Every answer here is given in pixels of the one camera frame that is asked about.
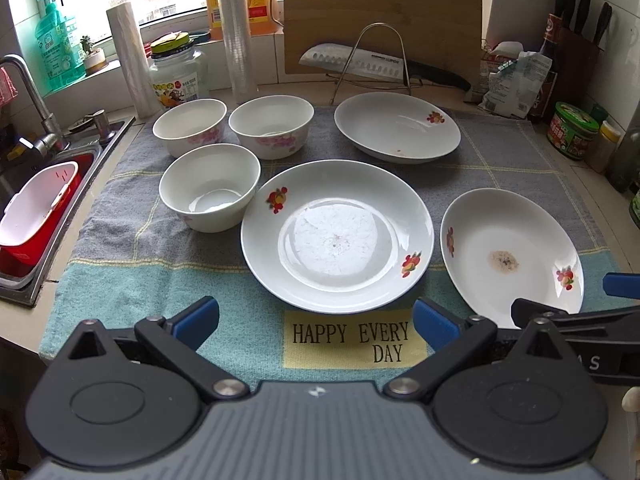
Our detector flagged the stained white plate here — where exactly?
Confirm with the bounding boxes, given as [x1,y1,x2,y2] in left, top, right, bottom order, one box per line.
[440,188,585,328]

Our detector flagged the large white plate fruit decals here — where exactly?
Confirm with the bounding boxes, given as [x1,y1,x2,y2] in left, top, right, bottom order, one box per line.
[241,159,435,315]

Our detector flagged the white bowl front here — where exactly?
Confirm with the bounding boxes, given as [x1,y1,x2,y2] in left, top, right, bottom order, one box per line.
[158,143,262,233]

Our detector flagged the white bowl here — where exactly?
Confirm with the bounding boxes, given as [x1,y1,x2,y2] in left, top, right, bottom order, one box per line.
[158,143,262,233]
[228,94,314,160]
[152,99,228,158]

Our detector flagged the white plate back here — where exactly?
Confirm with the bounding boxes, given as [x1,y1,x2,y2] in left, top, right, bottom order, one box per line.
[334,92,461,165]

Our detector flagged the green pickle jar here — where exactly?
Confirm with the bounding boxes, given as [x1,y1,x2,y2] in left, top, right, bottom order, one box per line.
[629,191,640,229]

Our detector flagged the dark glass oil bottle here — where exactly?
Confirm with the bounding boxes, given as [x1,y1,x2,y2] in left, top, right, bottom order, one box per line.
[605,110,640,193]

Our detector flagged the yellow lid spice jar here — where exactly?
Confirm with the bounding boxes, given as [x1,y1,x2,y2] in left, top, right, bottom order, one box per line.
[587,119,622,174]

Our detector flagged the green lid sauce jar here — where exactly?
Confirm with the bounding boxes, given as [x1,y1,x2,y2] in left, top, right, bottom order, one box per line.
[547,102,599,162]

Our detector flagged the red white basin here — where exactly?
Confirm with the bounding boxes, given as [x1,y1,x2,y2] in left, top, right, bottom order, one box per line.
[1,153,93,278]

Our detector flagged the white plastic food bag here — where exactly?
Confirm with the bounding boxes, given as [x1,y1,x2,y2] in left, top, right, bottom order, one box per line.
[480,52,552,119]

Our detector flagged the brown knife block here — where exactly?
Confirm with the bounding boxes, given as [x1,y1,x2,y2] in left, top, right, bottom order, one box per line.
[551,0,613,105]

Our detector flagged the sink soap dispenser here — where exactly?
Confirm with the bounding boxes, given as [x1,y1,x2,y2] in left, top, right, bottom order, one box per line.
[68,110,115,144]

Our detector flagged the steel faucet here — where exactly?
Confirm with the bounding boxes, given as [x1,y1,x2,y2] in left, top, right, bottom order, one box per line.
[1,53,70,158]

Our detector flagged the steel sink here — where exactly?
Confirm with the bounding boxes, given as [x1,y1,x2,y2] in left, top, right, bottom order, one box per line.
[1,116,136,308]

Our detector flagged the glass jar green lid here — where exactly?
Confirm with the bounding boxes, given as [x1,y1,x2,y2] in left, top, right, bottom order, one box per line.
[149,32,208,108]

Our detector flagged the small potted plant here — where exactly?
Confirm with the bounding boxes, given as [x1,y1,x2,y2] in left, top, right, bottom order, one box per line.
[80,36,107,76]

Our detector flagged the bamboo cutting board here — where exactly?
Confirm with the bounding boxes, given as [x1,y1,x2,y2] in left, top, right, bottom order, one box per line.
[283,0,483,84]

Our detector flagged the white plastic bag roll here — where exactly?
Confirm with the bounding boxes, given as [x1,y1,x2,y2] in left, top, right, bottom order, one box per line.
[106,2,160,119]

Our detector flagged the green dish soap bottle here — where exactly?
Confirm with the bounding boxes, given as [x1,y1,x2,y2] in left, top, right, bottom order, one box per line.
[35,0,85,92]

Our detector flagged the clear plastic wrap roll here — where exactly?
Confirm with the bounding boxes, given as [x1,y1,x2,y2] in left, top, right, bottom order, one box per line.
[219,0,258,105]

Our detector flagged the cleaver knife black handle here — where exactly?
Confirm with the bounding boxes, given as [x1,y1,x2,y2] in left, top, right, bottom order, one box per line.
[299,44,472,91]

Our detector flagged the metal wire rack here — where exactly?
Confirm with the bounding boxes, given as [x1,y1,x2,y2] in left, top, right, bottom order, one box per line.
[329,22,412,105]

